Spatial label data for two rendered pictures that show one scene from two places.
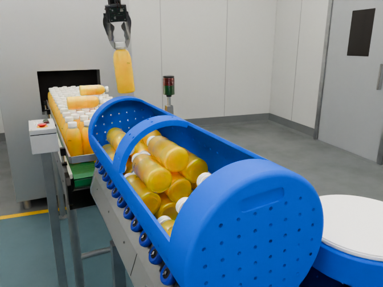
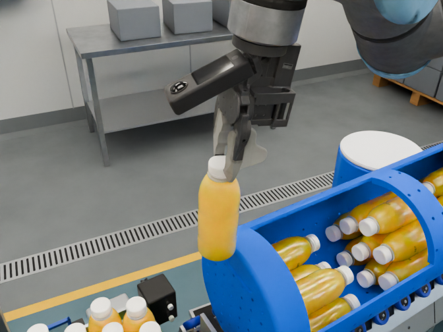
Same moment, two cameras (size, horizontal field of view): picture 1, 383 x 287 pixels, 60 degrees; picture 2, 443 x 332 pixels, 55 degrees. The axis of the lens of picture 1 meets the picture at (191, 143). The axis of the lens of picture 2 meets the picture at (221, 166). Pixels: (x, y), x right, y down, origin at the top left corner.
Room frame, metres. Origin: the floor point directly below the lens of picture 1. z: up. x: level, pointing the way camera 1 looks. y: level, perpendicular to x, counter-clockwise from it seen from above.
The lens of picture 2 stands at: (1.35, 0.81, 1.77)
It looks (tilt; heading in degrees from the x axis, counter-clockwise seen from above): 32 degrees down; 264
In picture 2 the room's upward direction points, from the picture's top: straight up
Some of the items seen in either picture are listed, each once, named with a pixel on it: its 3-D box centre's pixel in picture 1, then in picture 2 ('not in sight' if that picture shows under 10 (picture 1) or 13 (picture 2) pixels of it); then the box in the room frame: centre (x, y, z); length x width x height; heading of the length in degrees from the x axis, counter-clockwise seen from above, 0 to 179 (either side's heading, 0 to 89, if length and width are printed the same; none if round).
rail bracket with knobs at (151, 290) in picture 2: not in sight; (157, 304); (1.43, 0.12, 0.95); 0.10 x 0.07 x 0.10; 116
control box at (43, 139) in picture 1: (43, 135); not in sight; (1.36, 0.63, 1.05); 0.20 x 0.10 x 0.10; 26
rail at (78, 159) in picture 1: (119, 153); not in sight; (1.37, 0.31, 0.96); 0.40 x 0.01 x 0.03; 116
